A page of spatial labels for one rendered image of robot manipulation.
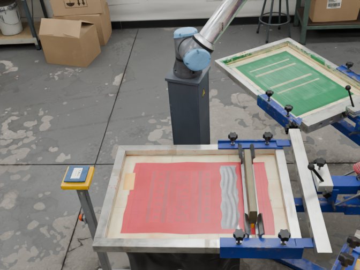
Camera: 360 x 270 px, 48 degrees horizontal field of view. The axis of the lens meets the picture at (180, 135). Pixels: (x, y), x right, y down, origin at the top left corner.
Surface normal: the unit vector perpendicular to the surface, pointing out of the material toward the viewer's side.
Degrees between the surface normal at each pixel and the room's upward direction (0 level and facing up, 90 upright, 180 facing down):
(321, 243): 0
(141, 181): 0
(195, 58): 96
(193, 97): 90
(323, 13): 90
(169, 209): 0
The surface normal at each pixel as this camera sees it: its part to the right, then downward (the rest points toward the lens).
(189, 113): -0.37, 0.61
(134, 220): -0.07, -0.77
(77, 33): -0.26, -0.05
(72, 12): 0.00, 0.65
